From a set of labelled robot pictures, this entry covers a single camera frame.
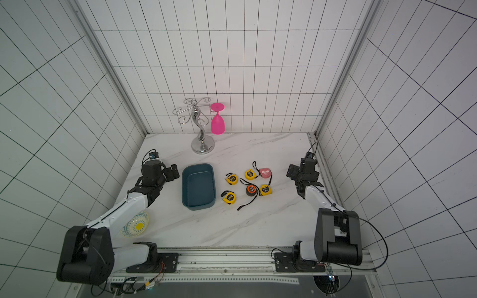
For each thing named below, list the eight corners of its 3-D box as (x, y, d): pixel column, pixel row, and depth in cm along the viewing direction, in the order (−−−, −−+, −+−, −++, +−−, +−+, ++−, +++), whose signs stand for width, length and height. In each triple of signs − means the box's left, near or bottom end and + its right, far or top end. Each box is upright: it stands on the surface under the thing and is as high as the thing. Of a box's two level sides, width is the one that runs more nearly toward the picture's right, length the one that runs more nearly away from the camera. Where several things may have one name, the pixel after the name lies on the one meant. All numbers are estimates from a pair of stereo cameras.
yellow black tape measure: (220, 196, 93) (219, 194, 92) (228, 189, 96) (228, 187, 94) (230, 206, 90) (230, 205, 88) (238, 198, 92) (238, 197, 91)
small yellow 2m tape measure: (232, 187, 97) (231, 184, 95) (224, 178, 100) (224, 176, 98) (239, 181, 99) (239, 179, 97) (232, 173, 102) (232, 170, 100)
